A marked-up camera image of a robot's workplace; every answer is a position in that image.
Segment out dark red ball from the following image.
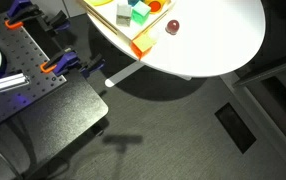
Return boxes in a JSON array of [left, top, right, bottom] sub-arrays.
[[164, 19, 181, 36]]

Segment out grey cube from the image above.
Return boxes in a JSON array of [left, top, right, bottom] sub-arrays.
[[115, 3, 133, 28]]

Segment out black perforated breadboard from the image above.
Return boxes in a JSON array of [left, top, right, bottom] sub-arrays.
[[0, 13, 68, 133]]

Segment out green cube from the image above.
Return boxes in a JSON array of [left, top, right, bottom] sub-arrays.
[[131, 1, 152, 25]]

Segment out black cart top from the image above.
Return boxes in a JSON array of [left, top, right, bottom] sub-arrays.
[[0, 69, 110, 180]]

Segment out orange cube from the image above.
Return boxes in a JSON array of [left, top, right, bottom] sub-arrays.
[[130, 33, 158, 61]]

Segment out aluminium extrusion bar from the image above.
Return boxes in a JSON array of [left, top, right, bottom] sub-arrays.
[[0, 72, 31, 98]]

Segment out dark metal window frame rail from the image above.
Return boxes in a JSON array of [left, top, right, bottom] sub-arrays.
[[232, 49, 286, 89]]

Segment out purple black spring clamp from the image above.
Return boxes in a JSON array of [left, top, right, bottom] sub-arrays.
[[39, 46, 106, 80], [4, 0, 71, 33]]

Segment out white table base legs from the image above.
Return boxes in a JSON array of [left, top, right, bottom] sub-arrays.
[[104, 61, 193, 89]]

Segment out dark rectangular floor hatch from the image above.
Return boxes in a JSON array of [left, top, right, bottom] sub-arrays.
[[214, 102, 258, 155]]

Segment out wooden crate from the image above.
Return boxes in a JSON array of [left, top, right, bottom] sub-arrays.
[[79, 0, 177, 43]]

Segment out orange block with red circle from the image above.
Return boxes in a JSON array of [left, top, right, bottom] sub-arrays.
[[144, 0, 168, 15]]

